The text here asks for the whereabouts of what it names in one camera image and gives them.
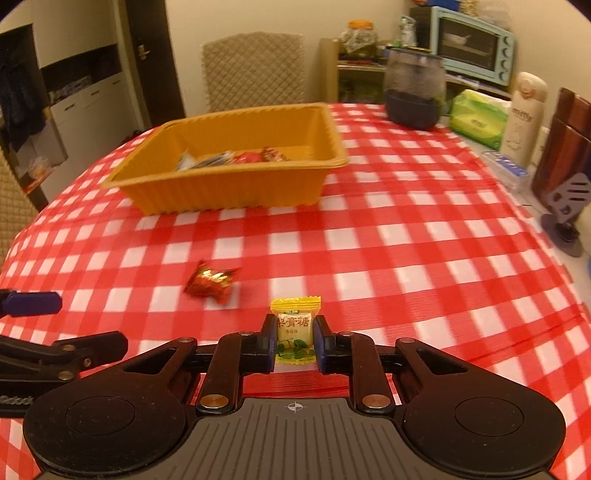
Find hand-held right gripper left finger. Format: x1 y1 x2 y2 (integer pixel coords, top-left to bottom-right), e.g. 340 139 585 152
122 314 279 414

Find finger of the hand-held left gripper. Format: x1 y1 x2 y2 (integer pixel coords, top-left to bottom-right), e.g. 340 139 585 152
0 289 64 319
0 331 129 387

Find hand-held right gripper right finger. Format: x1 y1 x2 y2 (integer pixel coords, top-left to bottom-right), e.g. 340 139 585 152
313 316 472 413

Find yellow candy packet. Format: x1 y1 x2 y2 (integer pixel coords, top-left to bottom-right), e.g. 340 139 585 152
270 297 322 366

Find red gold foil candy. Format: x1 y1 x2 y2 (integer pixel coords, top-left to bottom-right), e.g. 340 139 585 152
183 259 243 306

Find orange ribbed plastic tray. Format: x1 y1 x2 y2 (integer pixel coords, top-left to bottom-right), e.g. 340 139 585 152
100 102 351 216

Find grey snack packets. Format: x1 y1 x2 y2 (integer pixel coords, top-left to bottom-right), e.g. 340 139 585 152
177 148 235 171

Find beige quilted chair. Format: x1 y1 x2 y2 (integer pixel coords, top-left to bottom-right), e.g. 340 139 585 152
0 151 40 269
200 31 306 113

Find red white checkered tablecloth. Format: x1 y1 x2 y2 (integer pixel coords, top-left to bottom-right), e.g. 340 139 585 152
0 102 591 480

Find clear bag on floor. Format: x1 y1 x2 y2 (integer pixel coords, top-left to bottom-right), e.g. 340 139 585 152
27 156 52 184

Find dark hanging coat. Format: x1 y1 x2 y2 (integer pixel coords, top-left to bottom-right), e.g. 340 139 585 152
0 59 48 141

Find white cabinet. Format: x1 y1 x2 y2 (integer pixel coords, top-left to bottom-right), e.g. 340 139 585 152
34 0 140 155

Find blue white flat box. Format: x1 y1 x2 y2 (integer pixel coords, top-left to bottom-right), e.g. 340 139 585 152
482 150 530 190

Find dark brown door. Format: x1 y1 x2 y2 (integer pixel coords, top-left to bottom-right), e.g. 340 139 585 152
113 0 186 133

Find wooden shelf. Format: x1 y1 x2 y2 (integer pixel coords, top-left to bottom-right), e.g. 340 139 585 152
319 38 389 105

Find dark glass jar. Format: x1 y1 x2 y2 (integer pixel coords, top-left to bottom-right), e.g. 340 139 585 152
383 45 448 131

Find green tissue pack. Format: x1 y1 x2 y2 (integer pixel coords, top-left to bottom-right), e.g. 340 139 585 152
448 89 513 150

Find grey phone stand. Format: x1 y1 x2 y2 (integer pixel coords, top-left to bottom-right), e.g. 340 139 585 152
540 172 591 258

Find white thermos bottle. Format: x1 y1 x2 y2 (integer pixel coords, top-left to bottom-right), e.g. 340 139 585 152
501 71 549 168

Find jar with orange lid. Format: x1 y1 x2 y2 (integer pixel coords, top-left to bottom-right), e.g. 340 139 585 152
341 19 380 59

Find dark red striped wooden box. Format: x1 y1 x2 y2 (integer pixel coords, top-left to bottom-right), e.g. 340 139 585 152
530 87 591 214

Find light blue toaster oven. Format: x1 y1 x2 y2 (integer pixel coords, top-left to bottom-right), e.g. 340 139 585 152
429 6 517 89

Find blue tray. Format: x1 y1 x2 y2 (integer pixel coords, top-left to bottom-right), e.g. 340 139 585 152
415 0 461 13

